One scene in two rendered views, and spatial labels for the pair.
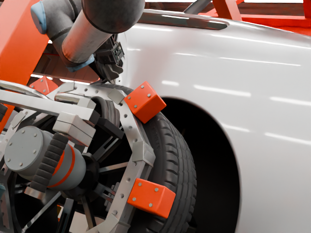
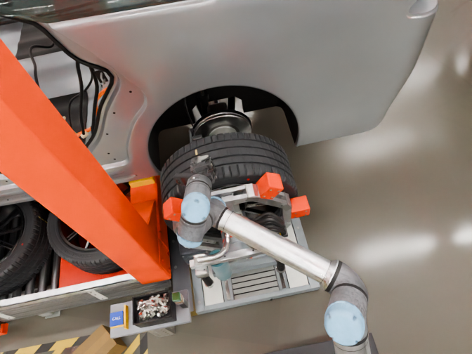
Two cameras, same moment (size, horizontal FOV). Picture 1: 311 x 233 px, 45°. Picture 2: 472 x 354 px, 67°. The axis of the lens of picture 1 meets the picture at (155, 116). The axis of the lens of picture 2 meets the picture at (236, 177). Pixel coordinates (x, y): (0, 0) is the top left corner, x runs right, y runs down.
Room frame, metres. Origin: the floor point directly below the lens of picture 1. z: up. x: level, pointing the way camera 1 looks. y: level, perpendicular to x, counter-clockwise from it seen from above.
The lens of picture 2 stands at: (0.51, 0.54, 2.41)
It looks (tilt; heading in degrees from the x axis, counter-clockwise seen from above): 58 degrees down; 328
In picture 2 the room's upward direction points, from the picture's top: 12 degrees counter-clockwise
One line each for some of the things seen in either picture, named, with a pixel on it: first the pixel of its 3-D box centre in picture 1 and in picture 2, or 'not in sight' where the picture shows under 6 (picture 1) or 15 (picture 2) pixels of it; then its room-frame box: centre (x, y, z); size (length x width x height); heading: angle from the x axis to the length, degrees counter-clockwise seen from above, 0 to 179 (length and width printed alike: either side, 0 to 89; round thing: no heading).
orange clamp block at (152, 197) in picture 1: (151, 198); (298, 207); (0.99, -0.07, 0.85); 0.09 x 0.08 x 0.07; 58
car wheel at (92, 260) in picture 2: not in sight; (105, 219); (1.95, 0.68, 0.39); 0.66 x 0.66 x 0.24
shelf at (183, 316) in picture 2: not in sight; (150, 313); (1.25, 0.79, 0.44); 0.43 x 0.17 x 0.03; 58
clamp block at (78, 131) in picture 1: (75, 129); not in sight; (0.89, 0.17, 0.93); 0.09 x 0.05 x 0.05; 148
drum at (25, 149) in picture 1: (47, 160); (237, 235); (1.09, 0.24, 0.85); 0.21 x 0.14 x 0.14; 148
